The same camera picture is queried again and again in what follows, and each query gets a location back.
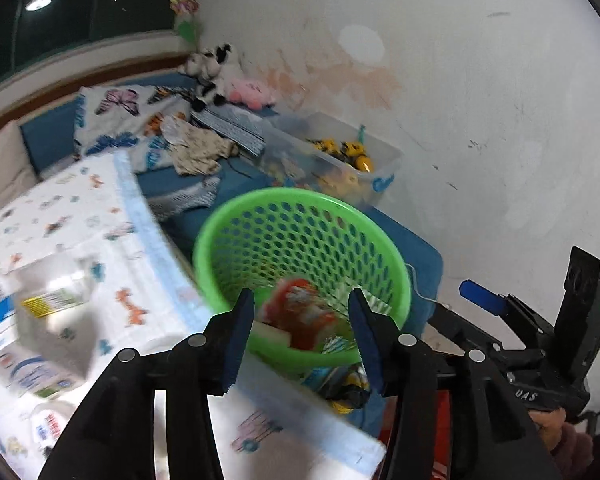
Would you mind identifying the printed blanket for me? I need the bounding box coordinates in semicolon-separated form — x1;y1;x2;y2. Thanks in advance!
0;150;386;480

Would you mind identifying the grey white plush toy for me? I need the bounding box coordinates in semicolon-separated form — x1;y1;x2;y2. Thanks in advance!
179;52;213;78

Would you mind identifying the black white cow plush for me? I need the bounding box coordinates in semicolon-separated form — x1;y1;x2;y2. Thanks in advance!
192;42;243;111

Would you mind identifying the beige pillow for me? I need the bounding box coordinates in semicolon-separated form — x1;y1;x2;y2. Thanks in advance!
0;120;38;211

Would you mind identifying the blue grey fringed cloth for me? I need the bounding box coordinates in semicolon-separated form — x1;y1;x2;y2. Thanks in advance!
147;175;221;221

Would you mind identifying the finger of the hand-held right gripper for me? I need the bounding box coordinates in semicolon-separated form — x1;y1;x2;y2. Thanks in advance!
426;304;507;362
458;279;556;347

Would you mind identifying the clear plastic storage box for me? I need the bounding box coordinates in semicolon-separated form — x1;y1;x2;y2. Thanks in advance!
260;112;403;208

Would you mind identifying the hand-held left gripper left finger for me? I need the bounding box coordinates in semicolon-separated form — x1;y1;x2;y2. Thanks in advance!
37;287;256;480

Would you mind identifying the dark window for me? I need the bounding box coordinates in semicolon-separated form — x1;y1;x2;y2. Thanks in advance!
0;0;188;96

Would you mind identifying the folded blue white cloth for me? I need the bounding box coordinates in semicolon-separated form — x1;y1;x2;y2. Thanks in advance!
190;107;268;156

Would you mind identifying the clear plastic packet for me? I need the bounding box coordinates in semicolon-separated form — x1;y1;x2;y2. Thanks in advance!
15;255;93;378

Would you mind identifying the butterfly print pillow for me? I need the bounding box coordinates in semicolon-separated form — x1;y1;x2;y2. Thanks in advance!
72;85;191;171

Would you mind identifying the red snack packet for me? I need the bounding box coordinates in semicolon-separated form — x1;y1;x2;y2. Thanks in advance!
262;277;348;351

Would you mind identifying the green perforated plastic basket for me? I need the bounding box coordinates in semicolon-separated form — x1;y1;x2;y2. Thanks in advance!
192;187;413;376

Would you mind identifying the white green striped packet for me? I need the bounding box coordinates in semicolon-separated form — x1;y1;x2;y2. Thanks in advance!
330;282;381;316

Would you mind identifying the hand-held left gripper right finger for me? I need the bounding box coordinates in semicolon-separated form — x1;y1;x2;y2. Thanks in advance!
347;287;563;480

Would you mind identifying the teal striped packet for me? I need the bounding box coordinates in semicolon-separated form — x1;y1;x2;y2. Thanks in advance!
320;335;358;356

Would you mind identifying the pink plush toy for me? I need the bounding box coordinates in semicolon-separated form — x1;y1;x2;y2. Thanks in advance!
230;78;278;109

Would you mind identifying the beige patterned garment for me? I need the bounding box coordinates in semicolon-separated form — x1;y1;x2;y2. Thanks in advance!
160;115;238;176

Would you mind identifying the colourful wall hanging toy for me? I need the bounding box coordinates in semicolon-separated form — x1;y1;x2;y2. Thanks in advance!
169;0;203;43

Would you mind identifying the wooden headboard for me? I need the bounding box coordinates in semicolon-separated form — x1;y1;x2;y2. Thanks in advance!
0;52;191;136

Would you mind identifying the blue yellow snack wrapper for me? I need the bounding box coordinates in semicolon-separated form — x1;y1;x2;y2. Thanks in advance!
300;365;371;413

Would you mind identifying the person's right hand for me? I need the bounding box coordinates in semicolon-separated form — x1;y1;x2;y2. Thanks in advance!
528;406;567;434

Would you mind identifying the person's right forearm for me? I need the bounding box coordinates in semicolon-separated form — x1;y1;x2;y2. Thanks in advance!
547;427;597;480

